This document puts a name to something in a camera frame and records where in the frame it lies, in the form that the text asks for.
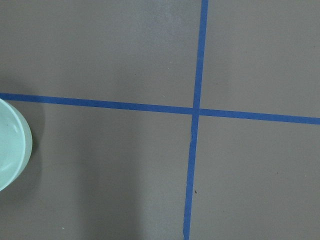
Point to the green bowl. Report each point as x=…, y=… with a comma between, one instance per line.
x=16, y=143

